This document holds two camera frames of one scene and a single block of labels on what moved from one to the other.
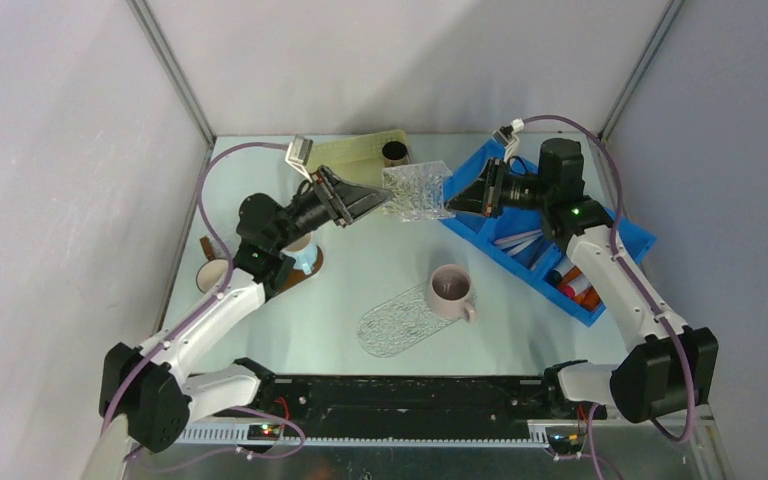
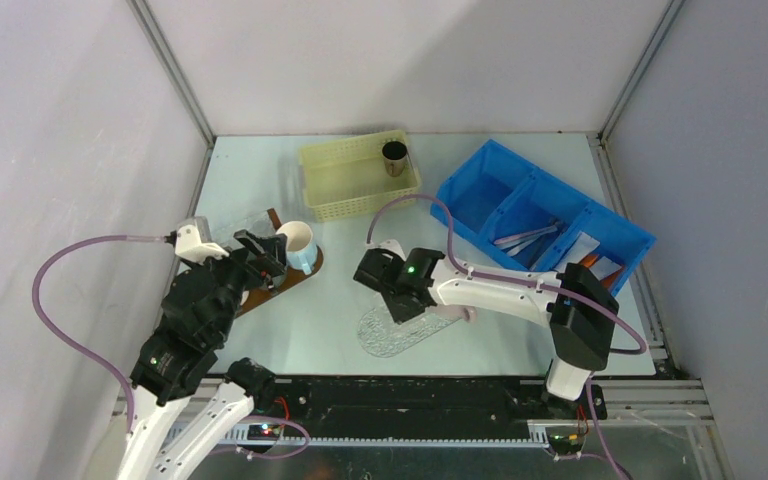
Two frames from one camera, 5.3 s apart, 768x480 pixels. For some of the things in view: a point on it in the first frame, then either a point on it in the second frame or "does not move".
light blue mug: [303, 251] does not move
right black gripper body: [521, 192] → [399, 311]
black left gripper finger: [345, 201] → [256, 244]
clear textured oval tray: [399, 320] does not move
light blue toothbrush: [519, 249] does not move
